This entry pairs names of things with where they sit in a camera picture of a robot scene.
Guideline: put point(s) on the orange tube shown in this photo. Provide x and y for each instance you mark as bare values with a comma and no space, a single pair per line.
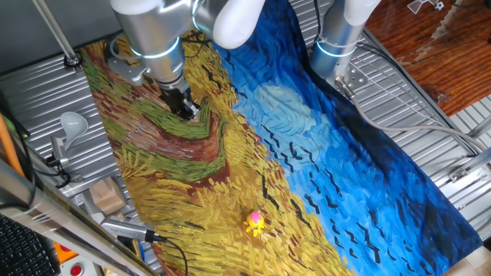
8,145

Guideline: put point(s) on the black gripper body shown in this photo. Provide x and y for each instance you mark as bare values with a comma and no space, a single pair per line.
174,101

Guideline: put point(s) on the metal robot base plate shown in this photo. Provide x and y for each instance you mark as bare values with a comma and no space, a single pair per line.
354,76

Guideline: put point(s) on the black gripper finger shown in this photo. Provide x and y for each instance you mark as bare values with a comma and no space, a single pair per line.
186,117
194,109

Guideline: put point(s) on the thin metal pole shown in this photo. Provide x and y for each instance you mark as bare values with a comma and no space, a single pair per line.
57,32

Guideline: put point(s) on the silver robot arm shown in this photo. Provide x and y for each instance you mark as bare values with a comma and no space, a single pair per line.
153,27

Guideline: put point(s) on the small soccer ball figure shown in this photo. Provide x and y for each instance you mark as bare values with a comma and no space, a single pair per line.
439,5

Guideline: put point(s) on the aluminium corner bracket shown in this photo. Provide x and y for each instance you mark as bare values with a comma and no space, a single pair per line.
466,168

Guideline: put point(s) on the grey box with red button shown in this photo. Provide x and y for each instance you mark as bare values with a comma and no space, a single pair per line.
78,268

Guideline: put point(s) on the silver depth camera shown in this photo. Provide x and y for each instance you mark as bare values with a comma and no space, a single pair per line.
124,228

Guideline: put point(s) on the black and grey clamp mount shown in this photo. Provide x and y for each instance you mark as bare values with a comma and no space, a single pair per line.
57,151

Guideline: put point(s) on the aluminium frame bar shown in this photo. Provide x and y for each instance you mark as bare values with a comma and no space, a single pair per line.
57,220

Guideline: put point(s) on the orange box with red button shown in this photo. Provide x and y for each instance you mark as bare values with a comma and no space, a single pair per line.
63,251

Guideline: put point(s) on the white plastic ladle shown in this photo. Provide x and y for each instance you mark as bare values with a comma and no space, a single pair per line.
73,126

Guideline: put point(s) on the black keyboard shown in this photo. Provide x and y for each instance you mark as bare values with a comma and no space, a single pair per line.
23,249

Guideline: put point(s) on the Van Gogh painting print cloth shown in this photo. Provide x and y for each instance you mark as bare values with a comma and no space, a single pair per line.
307,161

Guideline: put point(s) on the yellow toy with pink patch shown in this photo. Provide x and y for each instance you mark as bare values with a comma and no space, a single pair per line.
255,223

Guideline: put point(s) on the large light wooden block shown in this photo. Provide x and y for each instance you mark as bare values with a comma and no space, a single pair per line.
107,195

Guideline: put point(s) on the wrist camera with grey bracket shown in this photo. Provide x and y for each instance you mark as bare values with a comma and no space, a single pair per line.
126,71

